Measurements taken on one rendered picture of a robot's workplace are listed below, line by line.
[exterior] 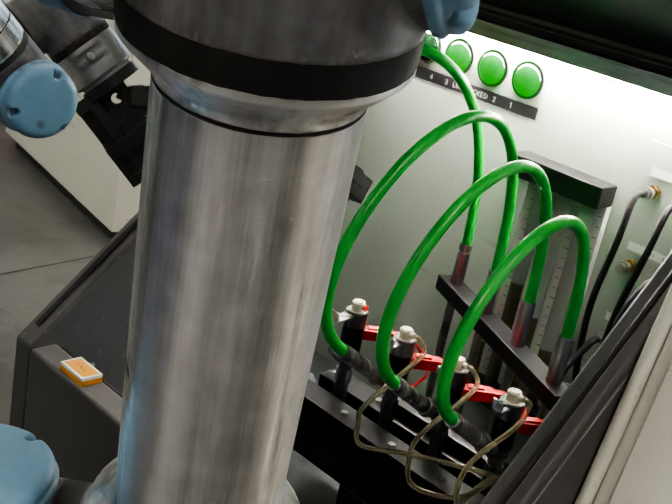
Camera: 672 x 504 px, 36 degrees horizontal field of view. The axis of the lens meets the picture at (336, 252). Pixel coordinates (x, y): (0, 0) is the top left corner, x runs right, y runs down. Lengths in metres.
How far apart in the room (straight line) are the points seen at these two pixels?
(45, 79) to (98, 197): 3.28
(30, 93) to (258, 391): 0.62
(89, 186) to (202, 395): 3.94
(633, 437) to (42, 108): 0.67
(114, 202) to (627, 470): 3.27
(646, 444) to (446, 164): 0.60
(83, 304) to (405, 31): 1.08
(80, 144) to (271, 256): 4.05
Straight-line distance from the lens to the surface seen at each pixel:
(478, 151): 1.35
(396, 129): 1.56
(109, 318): 1.44
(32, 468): 0.59
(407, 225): 1.57
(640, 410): 1.08
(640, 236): 1.35
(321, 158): 0.38
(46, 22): 1.17
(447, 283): 1.41
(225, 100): 0.35
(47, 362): 1.36
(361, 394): 1.33
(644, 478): 1.08
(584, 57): 1.34
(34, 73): 1.02
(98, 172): 4.28
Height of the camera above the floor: 1.61
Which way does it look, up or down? 21 degrees down
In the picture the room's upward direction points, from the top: 12 degrees clockwise
